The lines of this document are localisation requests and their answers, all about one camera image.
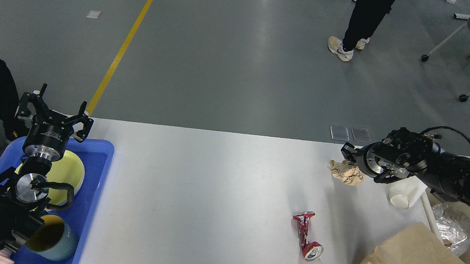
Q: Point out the crushed red soda can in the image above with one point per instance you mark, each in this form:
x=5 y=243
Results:
x=310 y=250

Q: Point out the left floor outlet plate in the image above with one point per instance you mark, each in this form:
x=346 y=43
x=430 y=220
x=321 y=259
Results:
x=339 y=133

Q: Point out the yellow plastic plate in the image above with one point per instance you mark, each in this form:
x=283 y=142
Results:
x=25 y=191

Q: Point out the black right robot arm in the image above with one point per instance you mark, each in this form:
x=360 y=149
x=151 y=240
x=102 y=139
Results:
x=403 y=154

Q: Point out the floor outlet plate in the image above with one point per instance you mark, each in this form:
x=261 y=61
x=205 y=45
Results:
x=339 y=133
x=361 y=134

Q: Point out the small foil piece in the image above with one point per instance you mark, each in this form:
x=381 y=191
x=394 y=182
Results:
x=454 y=228

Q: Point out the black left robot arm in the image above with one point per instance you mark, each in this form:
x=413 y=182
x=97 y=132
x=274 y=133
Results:
x=19 y=221

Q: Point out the person with white sneakers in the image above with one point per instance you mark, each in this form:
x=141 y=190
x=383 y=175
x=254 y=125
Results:
x=364 y=20

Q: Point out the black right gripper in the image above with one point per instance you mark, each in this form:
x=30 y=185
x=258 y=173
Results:
x=382 y=171

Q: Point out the brown paper ball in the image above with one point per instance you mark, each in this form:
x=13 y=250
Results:
x=345 y=171

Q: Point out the blue plastic tray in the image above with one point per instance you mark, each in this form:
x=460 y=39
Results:
x=96 y=156

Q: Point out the grey-blue mug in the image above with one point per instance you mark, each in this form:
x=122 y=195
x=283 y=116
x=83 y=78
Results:
x=55 y=240

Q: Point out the person in black clothes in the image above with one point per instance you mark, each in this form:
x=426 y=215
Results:
x=9 y=101

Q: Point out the pink mug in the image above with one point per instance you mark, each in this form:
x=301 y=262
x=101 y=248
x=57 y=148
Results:
x=5 y=257

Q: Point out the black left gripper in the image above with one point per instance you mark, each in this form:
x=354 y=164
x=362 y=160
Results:
x=47 y=137

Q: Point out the right floor outlet plate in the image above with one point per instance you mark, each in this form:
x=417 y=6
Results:
x=361 y=134

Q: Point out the white crumpled napkin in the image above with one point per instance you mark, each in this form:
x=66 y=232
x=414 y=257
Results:
x=405 y=193

